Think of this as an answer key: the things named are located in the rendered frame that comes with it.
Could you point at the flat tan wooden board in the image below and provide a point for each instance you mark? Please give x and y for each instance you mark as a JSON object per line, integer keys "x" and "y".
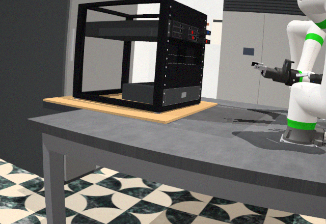
{"x": 165, "y": 117}

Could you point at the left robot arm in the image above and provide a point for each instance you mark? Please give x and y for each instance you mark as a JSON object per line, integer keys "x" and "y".
{"x": 308, "y": 100}

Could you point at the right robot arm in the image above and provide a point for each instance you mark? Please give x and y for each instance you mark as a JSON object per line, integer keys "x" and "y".
{"x": 304, "y": 54}

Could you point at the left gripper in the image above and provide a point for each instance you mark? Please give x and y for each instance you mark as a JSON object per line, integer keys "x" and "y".
{"x": 314, "y": 78}

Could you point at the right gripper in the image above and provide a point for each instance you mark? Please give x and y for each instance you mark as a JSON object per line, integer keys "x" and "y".
{"x": 284, "y": 75}

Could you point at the black rack frame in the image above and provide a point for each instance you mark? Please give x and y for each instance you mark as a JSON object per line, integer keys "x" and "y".
{"x": 175, "y": 85}

